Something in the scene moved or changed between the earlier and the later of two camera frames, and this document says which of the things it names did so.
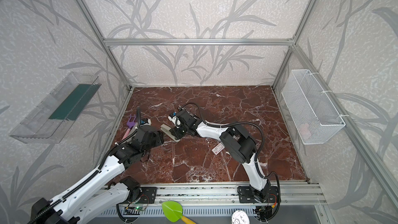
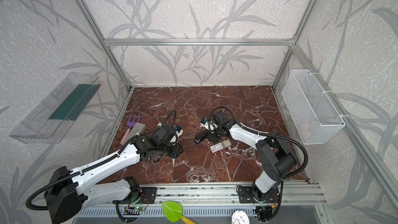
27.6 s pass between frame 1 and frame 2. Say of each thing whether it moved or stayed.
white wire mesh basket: stayed
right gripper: moved
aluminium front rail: stayed
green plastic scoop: stayed
